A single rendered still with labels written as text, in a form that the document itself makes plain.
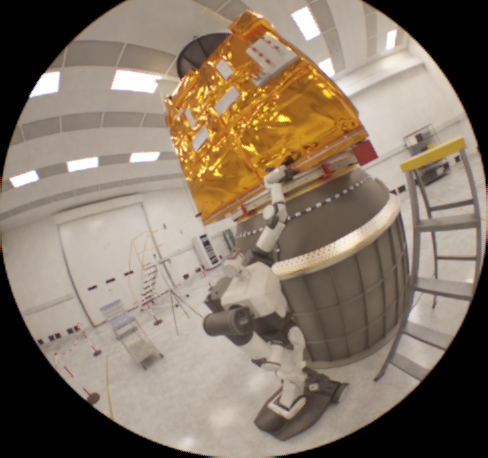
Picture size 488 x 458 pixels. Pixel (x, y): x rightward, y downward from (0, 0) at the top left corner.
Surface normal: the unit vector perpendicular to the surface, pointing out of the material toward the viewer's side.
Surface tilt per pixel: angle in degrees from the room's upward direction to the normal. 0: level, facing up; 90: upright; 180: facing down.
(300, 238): 62
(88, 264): 90
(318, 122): 90
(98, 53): 180
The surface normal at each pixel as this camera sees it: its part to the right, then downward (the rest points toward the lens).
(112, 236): 0.69, -0.35
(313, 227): -0.48, -0.34
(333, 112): -0.61, 0.25
